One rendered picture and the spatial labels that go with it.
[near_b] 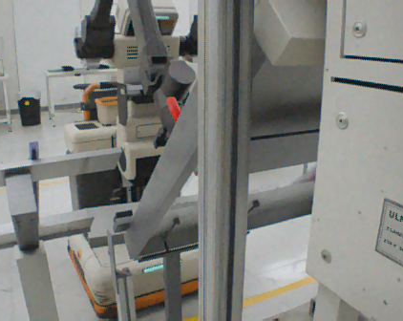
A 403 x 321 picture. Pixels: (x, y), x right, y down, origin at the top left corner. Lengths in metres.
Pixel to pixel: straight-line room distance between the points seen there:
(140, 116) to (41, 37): 5.98
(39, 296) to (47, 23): 6.83
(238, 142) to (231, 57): 0.08
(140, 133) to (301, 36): 1.25
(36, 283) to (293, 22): 0.67
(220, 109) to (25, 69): 7.15
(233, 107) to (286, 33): 0.08
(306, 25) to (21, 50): 7.16
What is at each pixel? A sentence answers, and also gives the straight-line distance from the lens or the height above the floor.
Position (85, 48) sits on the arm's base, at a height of 1.18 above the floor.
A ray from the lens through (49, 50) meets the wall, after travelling 7.47.
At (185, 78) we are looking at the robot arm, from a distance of 0.77.
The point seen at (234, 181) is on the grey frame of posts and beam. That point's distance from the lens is 0.39.
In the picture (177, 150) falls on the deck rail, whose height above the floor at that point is 1.04.
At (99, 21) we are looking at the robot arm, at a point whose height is 1.26.
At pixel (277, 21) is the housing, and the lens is 0.38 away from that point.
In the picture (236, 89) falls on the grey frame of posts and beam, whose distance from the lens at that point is 0.37.
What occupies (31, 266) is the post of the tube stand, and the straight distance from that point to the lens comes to 0.81.
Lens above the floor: 1.19
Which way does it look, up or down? 17 degrees down
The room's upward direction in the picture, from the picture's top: straight up
